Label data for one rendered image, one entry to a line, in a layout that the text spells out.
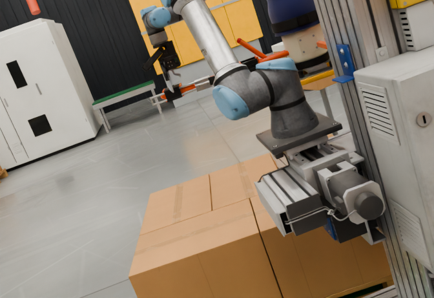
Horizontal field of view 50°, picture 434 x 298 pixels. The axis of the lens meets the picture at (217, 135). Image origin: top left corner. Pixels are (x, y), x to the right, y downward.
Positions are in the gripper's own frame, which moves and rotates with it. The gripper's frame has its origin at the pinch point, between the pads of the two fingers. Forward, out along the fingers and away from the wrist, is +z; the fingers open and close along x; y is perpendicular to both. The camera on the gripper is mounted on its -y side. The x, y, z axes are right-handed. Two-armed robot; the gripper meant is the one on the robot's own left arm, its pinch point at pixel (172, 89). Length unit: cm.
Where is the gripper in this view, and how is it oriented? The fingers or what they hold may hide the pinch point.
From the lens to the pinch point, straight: 205.3
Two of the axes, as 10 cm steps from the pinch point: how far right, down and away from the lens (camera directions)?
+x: -0.4, -2.5, 9.7
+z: 3.2, 9.1, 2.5
